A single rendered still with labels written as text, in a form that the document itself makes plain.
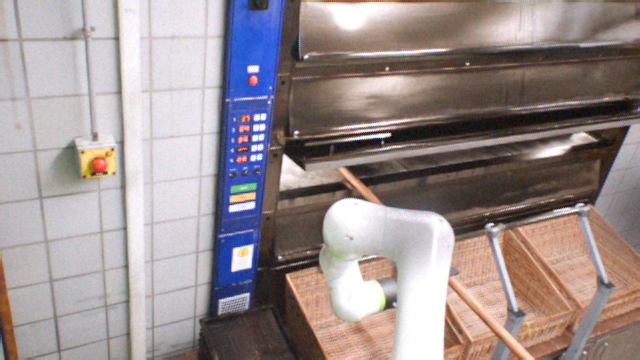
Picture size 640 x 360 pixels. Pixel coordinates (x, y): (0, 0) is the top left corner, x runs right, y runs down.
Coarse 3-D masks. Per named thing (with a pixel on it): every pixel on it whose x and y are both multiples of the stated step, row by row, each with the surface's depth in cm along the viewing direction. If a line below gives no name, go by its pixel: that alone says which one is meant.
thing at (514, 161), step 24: (576, 144) 287; (600, 144) 292; (432, 168) 246; (456, 168) 249; (480, 168) 253; (504, 168) 261; (288, 192) 215; (312, 192) 217; (336, 192) 221; (360, 192) 227
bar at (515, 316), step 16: (576, 208) 235; (512, 224) 219; (528, 224) 223; (496, 240) 216; (592, 240) 236; (368, 256) 190; (496, 256) 215; (592, 256) 236; (320, 272) 183; (608, 288) 231; (512, 304) 212; (592, 304) 238; (512, 320) 211; (592, 320) 240; (512, 336) 214; (576, 336) 248; (496, 352) 221; (576, 352) 249
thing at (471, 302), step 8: (344, 168) 230; (352, 176) 226; (352, 184) 225; (360, 184) 221; (368, 192) 217; (368, 200) 216; (376, 200) 213; (448, 280) 182; (456, 280) 181; (456, 288) 179; (464, 288) 178; (464, 296) 176; (472, 296) 176; (472, 304) 173; (480, 304) 173; (480, 312) 171; (488, 320) 168; (496, 328) 166; (504, 336) 164; (504, 344) 164; (512, 344) 161; (512, 352) 161; (520, 352) 159
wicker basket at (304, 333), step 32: (288, 288) 226; (320, 288) 236; (288, 320) 231; (320, 320) 241; (384, 320) 250; (448, 320) 231; (320, 352) 209; (352, 352) 232; (384, 352) 235; (448, 352) 221
